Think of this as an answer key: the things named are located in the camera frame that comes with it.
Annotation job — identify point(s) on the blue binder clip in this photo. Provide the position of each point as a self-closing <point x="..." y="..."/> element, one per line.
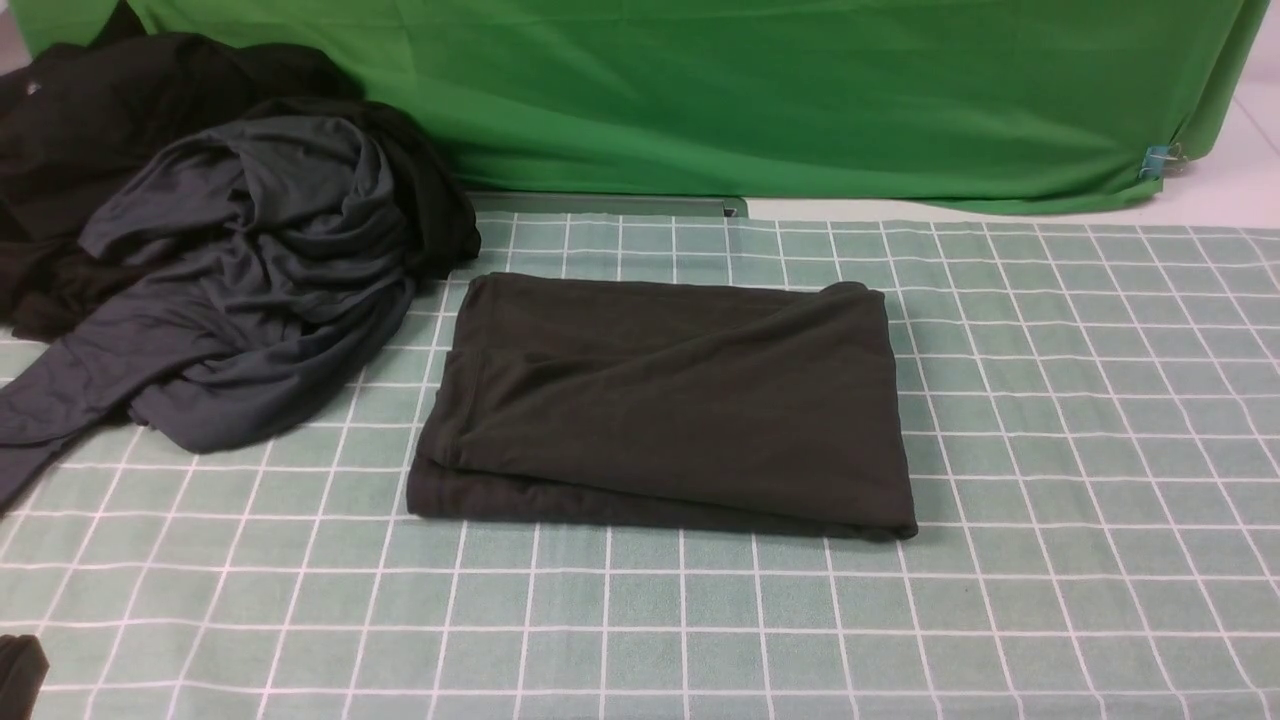
<point x="1163" y="161"/>

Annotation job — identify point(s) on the green checkered tablecloth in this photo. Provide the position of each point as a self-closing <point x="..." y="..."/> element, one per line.
<point x="1092" y="422"/>

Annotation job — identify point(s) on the black crumpled garment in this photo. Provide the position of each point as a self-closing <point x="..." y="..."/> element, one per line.
<point x="81" y="121"/>

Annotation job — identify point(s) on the dark gray long-sleeve top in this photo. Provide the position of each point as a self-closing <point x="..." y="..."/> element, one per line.
<point x="640" y="404"/>

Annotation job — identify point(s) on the green backdrop cloth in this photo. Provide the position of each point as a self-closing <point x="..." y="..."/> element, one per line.
<point x="1000" y="107"/>

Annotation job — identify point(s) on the black object at corner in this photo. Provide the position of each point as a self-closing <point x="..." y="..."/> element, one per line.
<point x="24" y="666"/>

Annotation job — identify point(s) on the slate blue crumpled garment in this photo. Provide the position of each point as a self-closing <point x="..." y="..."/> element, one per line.
<point x="275" y="251"/>

